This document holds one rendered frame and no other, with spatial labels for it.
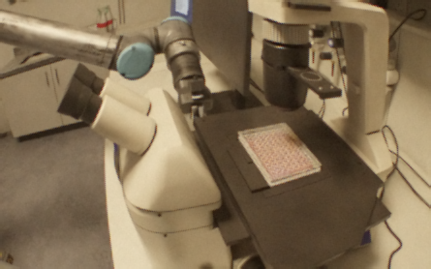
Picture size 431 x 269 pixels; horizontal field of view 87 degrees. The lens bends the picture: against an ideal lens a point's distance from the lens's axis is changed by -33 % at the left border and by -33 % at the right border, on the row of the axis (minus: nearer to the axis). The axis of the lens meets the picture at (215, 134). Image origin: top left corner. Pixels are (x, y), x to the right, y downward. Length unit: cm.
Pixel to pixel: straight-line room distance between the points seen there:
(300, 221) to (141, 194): 19
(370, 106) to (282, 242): 29
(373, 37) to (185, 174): 35
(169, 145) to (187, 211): 8
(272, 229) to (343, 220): 10
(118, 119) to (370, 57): 38
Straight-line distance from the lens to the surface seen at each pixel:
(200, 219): 39
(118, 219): 70
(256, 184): 42
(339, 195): 43
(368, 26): 48
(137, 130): 36
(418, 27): 89
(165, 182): 35
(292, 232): 37
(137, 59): 70
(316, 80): 37
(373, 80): 52
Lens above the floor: 124
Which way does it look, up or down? 32 degrees down
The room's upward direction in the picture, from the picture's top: 3 degrees counter-clockwise
